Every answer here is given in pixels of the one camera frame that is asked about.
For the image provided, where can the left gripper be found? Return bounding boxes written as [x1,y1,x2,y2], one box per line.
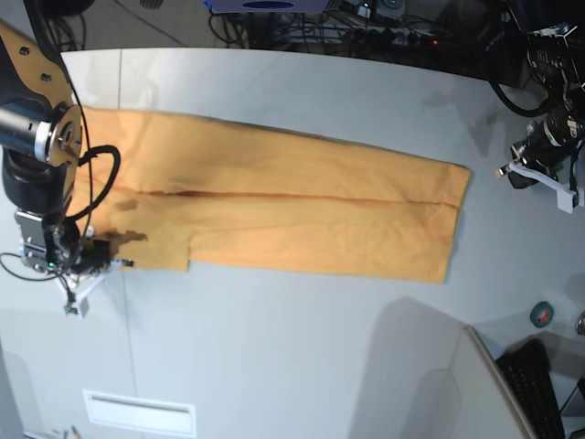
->
[507,109,584,189]

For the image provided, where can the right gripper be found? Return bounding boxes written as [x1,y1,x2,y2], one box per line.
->
[19,233,112,275]

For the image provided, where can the orange yellow t-shirt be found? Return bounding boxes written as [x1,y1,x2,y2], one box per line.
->
[86,109,470,284]

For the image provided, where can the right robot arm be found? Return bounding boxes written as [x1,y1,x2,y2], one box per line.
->
[1,24,121,275]

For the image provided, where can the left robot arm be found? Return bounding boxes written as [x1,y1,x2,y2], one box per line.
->
[488,1,584,192]

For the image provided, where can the green tape roll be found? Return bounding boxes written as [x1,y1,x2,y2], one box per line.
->
[529,301,555,329]

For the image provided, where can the white paper label on table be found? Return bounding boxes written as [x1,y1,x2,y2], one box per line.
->
[82,390,197,438]

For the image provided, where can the black keyboard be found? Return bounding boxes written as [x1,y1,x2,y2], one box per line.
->
[496,338,565,439]

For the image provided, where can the black power strip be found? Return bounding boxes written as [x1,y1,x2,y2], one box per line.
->
[349,27,441,48]

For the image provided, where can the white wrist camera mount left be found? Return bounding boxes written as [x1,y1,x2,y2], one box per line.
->
[495,160,584,214]

